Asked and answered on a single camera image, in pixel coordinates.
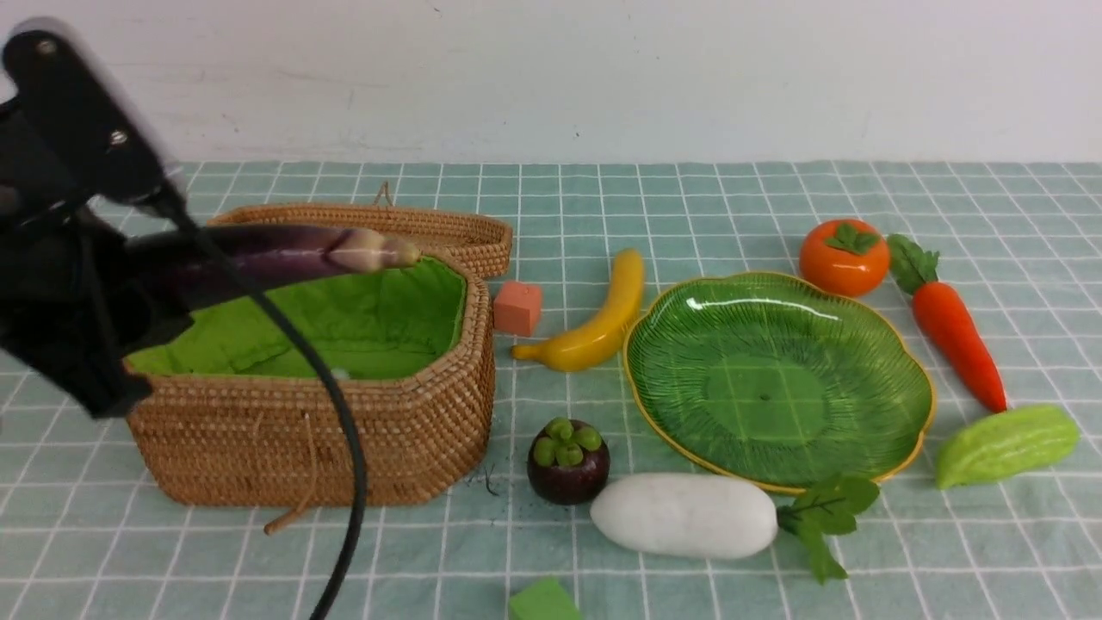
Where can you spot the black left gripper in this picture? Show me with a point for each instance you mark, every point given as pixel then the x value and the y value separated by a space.
pixel 78 296

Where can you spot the purple eggplant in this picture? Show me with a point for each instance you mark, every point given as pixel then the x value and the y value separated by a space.
pixel 274 255

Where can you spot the yellow banana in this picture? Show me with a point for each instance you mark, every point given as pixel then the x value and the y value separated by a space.
pixel 600 338

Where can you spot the dark purple mangosteen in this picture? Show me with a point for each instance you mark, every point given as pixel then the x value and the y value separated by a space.
pixel 568 462

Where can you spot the white radish with leaves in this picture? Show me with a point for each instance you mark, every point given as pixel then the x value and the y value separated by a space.
pixel 712 517

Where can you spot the orange persimmon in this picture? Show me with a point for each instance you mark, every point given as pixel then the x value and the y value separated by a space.
pixel 845 257

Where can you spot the orange carrot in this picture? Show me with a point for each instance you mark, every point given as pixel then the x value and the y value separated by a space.
pixel 943 317

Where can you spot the light green bitter gourd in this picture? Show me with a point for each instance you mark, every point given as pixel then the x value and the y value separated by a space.
pixel 1006 444

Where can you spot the woven wicker basket lid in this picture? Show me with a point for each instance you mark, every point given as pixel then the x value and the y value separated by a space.
pixel 483 243

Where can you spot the salmon pink foam cube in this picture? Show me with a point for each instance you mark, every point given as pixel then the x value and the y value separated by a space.
pixel 517 308

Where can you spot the green foam cube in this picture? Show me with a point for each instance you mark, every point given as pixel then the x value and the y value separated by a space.
pixel 545 599

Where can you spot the green checkered tablecloth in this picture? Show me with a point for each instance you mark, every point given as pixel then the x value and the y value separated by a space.
pixel 86 535

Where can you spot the green leaf-shaped glass plate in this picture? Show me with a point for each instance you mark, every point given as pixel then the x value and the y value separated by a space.
pixel 765 377

